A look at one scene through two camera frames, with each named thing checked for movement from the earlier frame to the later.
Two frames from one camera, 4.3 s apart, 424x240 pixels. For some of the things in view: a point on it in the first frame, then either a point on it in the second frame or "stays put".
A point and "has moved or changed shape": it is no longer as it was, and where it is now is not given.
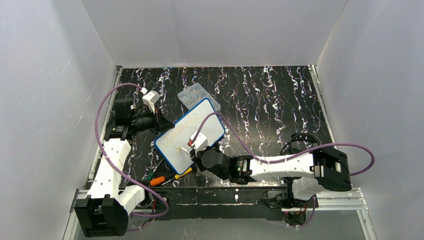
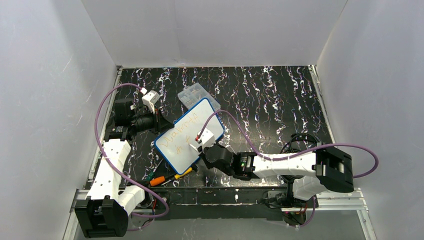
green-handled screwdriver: [152, 174] stays put
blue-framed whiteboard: [170, 143] stays put
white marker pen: [185, 150] has moved or changed shape
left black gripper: [158, 120] stays put
